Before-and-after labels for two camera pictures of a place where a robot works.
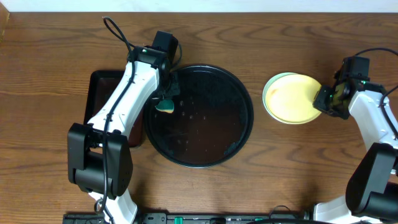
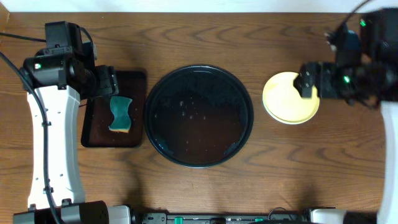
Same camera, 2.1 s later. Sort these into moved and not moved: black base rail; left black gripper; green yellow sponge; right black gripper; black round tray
Moved: right black gripper; green yellow sponge; left black gripper
Not moved: black base rail; black round tray
